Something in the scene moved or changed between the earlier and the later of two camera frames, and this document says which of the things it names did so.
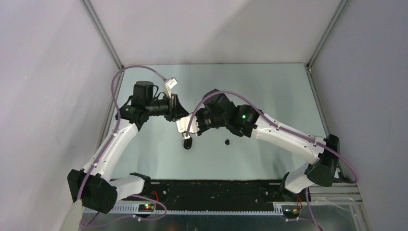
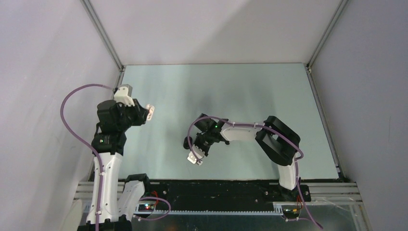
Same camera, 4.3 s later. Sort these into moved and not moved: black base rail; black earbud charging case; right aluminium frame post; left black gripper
Moved: left black gripper
Not moved: black earbud charging case; right aluminium frame post; black base rail
